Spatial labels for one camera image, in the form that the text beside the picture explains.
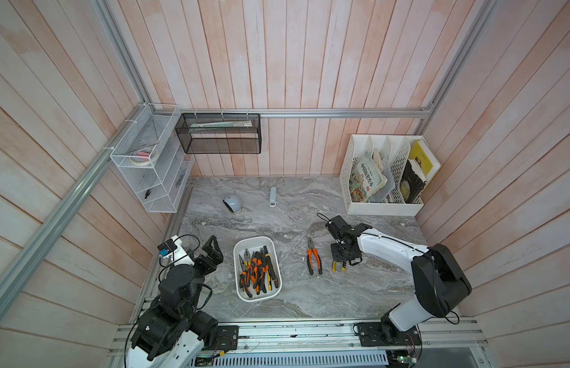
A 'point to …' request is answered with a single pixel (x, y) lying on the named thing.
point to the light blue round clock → (233, 202)
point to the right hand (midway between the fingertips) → (341, 253)
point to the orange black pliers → (311, 251)
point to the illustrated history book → (366, 179)
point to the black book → (413, 181)
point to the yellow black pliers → (334, 266)
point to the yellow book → (427, 162)
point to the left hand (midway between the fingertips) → (207, 245)
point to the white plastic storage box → (273, 278)
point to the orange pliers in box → (254, 269)
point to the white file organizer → (391, 152)
